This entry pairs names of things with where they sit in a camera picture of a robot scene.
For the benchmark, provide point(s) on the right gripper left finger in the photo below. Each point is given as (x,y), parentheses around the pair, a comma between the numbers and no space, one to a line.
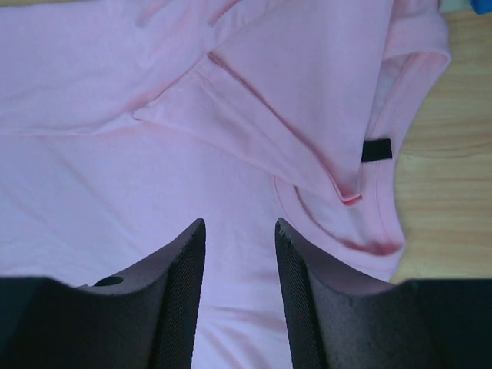
(142,317)

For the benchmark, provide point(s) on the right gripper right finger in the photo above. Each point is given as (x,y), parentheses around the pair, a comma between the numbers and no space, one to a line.
(339,317)

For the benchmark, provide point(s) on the pink t shirt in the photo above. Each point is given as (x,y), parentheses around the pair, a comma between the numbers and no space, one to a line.
(123,121)

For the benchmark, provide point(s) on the blue folded t shirt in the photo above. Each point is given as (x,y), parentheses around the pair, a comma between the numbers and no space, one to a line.
(481,7)

